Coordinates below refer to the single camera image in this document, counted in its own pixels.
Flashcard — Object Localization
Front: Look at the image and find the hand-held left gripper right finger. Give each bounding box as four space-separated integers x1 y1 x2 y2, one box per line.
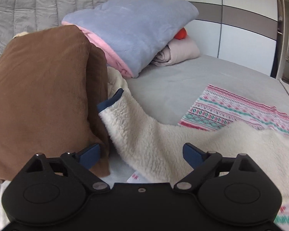
174 143 259 193

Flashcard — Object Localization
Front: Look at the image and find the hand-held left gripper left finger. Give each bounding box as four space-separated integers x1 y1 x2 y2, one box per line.
26 144 111 193

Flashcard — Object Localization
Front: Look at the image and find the cream fleece-lined patterned garment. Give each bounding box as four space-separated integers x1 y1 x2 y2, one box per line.
97 66 289 227

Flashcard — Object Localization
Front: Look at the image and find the bed with grey sheet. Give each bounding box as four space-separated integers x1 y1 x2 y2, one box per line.
0 54 289 224

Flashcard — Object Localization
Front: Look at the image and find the brown pillow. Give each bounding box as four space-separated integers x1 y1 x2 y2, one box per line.
0 25 111 184

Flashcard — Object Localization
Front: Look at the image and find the folded pale pink cloth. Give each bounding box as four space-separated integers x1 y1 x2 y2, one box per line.
150 37 201 67

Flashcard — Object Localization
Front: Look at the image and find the orange plush toy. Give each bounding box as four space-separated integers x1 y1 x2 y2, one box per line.
174 27 188 40

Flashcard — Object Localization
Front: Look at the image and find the white and taupe wardrobe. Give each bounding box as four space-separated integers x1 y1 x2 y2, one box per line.
177 0 286 79

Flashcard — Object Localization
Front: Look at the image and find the blue-grey blanket with pink lining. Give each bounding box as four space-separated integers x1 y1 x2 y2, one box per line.
61 0 199 79

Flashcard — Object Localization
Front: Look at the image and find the grey quilted headboard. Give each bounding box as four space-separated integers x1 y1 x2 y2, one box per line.
0 0 137 73

